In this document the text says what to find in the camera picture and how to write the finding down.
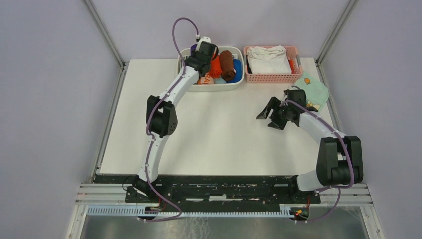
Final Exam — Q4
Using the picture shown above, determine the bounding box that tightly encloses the red orange rolled towel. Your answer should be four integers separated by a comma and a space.
209, 55, 222, 78

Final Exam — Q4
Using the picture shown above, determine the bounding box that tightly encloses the white plastic tub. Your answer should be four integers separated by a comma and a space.
167, 46, 244, 96

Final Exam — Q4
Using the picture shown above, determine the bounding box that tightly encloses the light blue rolled towel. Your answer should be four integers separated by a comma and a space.
213, 77, 226, 84

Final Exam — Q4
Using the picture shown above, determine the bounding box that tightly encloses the orange white lettered rolled towel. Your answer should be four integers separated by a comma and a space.
197, 73, 214, 85

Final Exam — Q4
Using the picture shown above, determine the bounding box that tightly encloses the white cloth in basket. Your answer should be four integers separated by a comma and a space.
246, 45, 292, 74

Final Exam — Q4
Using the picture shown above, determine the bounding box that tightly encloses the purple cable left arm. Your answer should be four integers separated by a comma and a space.
137, 17, 201, 223

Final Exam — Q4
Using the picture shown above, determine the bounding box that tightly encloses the purple towel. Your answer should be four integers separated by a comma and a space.
190, 44, 197, 52

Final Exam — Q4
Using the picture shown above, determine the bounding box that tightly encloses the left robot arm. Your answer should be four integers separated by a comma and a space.
127, 41, 218, 203

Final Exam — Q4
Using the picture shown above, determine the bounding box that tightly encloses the dark blue rolled towel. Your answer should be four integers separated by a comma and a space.
227, 59, 242, 83

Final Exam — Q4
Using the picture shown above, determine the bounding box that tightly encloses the aluminium frame post right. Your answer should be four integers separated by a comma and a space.
315, 0, 359, 68

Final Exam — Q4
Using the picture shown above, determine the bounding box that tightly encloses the aluminium frame post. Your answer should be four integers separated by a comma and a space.
82, 0, 125, 68
315, 0, 359, 68

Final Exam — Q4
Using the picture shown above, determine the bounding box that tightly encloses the mint green cartoon towel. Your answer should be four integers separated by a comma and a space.
289, 71, 329, 111

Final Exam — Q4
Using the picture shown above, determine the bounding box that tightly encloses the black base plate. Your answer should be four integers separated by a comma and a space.
94, 175, 316, 209

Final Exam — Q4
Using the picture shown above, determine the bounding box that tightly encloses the aluminium rail front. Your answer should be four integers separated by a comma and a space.
75, 184, 374, 218

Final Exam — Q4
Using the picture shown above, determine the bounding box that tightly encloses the aluminium frame post left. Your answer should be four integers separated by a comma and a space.
82, 0, 125, 68

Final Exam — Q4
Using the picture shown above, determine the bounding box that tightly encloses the brown rolled towel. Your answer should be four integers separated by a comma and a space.
219, 50, 235, 82

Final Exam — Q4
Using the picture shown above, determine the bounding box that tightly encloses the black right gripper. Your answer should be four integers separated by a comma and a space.
256, 96, 293, 130

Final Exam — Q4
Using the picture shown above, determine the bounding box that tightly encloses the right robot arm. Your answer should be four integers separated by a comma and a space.
256, 89, 364, 203

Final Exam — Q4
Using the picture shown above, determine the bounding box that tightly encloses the pink plastic basket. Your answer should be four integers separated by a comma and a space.
243, 46, 303, 83

